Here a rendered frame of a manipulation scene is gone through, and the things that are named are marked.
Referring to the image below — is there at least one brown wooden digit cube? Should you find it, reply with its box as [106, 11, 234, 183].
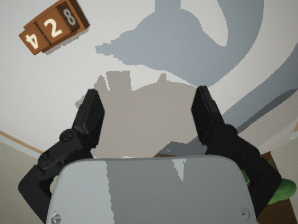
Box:
[19, 22, 51, 55]
[36, 3, 80, 44]

